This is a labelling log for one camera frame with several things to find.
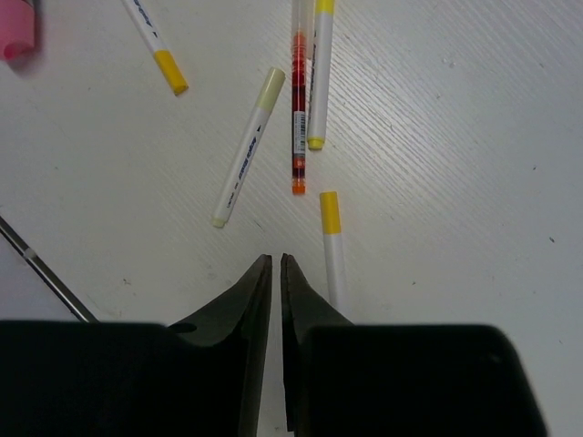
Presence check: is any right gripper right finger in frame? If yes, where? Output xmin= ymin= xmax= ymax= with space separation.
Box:
xmin=281 ymin=254 xmax=547 ymax=436

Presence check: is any red refill pen pack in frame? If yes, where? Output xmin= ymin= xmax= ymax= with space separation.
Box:
xmin=291 ymin=0 xmax=314 ymax=196

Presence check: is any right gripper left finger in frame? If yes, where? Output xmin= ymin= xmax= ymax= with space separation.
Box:
xmin=1 ymin=255 xmax=272 ymax=436

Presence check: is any pale yellow white marker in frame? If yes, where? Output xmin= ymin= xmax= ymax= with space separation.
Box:
xmin=211 ymin=67 xmax=285 ymax=229

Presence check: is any green thin pen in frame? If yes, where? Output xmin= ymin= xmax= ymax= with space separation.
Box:
xmin=1 ymin=218 xmax=98 ymax=323

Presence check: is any yellow cap marker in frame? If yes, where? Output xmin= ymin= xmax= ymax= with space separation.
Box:
xmin=122 ymin=0 xmax=189 ymax=96
xmin=320 ymin=191 xmax=347 ymax=312

